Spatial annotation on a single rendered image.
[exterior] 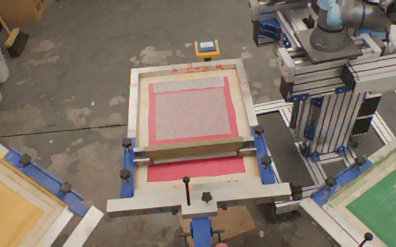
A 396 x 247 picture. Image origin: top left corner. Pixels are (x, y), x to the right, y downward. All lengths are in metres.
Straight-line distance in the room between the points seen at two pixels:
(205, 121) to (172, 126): 0.15
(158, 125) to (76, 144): 1.44
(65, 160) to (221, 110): 1.58
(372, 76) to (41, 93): 2.80
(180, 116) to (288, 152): 1.04
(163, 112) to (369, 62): 0.95
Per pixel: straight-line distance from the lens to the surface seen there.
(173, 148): 1.60
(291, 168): 2.59
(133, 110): 1.87
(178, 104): 1.91
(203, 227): 1.42
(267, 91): 3.36
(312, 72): 1.79
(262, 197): 1.48
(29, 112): 3.60
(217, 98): 1.92
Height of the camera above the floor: 2.30
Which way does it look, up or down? 48 degrees down
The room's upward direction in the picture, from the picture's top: 6 degrees counter-clockwise
